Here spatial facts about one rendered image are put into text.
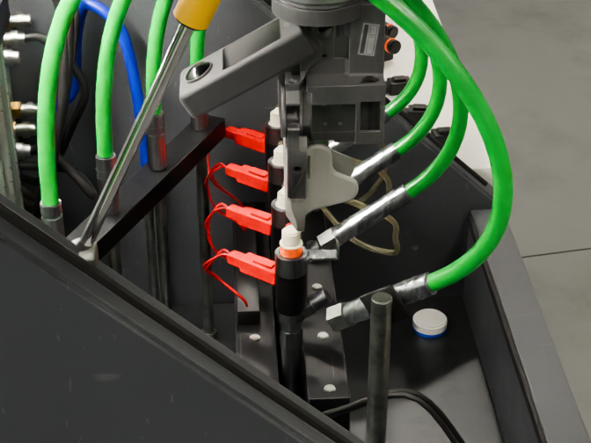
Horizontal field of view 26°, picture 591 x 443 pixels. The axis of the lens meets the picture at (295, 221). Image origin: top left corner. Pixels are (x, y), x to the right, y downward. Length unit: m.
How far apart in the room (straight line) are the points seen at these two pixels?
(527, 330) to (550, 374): 0.07
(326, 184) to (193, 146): 0.26
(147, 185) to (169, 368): 0.50
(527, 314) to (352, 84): 0.41
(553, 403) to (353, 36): 0.41
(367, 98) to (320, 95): 0.04
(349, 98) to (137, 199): 0.28
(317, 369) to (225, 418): 0.42
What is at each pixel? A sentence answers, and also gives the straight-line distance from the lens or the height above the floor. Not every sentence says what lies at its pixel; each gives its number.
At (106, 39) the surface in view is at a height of 1.27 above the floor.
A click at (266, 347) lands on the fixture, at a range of 1.19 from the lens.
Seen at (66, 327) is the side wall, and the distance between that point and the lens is 0.71.
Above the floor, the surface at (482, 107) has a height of 1.31.
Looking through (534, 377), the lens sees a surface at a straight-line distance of 1.23.
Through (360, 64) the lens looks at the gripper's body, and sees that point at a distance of 1.00.
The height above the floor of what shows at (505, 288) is 0.95.
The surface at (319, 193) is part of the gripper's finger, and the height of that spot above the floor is 1.17.
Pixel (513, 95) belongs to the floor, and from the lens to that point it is 3.91.
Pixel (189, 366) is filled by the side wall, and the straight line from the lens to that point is 0.73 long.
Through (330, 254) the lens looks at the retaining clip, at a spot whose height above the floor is 1.10.
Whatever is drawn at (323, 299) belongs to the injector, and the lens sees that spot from 1.13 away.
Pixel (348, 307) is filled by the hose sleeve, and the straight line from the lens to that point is 1.00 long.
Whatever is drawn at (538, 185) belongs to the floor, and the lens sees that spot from 3.44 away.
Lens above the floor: 1.71
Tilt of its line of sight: 32 degrees down
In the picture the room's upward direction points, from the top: straight up
